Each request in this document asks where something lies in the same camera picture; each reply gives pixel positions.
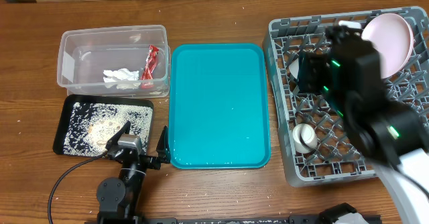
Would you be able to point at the black food waste tray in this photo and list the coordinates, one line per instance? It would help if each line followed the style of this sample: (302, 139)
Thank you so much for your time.
(72, 99)

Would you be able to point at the clear plastic waste bin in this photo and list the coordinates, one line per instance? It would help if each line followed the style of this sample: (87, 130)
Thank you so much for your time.
(85, 54)

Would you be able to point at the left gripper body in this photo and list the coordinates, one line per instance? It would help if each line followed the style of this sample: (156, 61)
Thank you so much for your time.
(147, 162)

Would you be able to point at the grey bowl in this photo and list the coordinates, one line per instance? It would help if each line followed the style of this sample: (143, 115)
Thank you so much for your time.
(294, 68)

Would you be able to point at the rice and food scraps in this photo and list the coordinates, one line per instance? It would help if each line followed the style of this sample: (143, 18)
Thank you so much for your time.
(91, 125)

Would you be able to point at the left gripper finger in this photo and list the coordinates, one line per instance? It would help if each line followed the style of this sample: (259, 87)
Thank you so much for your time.
(124, 130)
(163, 147)

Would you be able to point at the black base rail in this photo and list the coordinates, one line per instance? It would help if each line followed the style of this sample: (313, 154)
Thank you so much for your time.
(292, 219)

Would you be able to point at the teal plastic serving tray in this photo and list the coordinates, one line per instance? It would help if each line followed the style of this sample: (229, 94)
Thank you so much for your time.
(218, 111)

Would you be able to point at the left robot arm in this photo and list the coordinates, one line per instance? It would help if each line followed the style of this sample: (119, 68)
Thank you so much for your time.
(118, 197)

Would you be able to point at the grey dishwasher rack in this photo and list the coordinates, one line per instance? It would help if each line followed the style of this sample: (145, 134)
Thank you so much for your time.
(334, 159)

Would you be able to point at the white napkin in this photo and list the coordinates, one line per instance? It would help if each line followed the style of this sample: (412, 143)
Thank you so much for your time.
(122, 79)

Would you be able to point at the red snack wrapper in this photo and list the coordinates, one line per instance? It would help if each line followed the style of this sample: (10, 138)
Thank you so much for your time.
(150, 65)

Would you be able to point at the white cup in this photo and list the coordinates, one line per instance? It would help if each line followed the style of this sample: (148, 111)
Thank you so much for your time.
(304, 138)

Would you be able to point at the large white round plate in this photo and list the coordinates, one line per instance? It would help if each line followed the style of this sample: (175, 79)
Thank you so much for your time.
(391, 36)

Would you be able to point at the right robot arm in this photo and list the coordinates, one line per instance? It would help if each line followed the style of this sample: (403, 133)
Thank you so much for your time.
(390, 134)

